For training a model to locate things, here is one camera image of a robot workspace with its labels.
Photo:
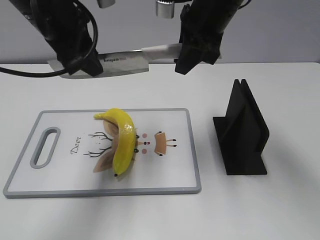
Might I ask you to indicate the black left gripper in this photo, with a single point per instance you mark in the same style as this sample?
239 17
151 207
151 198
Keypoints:
71 31

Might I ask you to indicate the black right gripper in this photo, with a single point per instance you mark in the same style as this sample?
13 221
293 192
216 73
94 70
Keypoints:
201 31

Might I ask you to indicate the knife with white speckled handle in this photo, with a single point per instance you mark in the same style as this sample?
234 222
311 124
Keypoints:
136 61

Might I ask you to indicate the yellow plastic banana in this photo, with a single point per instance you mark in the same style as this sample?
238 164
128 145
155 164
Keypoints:
120 126

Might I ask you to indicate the black knife stand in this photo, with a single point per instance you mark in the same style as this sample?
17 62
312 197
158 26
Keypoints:
242 133

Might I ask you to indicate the white grey-rimmed cutting board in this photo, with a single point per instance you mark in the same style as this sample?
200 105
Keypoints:
62 157

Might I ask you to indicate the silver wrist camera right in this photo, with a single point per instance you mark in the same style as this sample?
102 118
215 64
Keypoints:
165 8

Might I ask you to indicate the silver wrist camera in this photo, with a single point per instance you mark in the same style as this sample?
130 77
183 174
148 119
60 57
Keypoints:
165 8
105 3

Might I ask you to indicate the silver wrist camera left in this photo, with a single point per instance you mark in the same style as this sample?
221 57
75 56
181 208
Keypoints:
105 3

